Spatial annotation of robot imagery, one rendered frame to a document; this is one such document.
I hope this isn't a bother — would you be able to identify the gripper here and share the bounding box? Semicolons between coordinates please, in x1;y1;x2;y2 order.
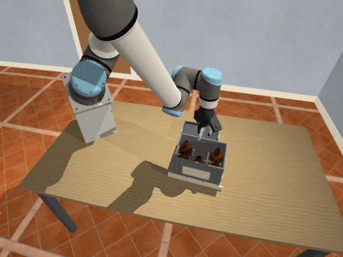
194;106;213;140

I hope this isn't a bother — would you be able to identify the grey plastic crate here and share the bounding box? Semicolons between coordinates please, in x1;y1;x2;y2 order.
172;135;227;185

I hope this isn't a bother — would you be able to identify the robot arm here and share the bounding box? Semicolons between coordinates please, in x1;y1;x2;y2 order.
69;0;222;117

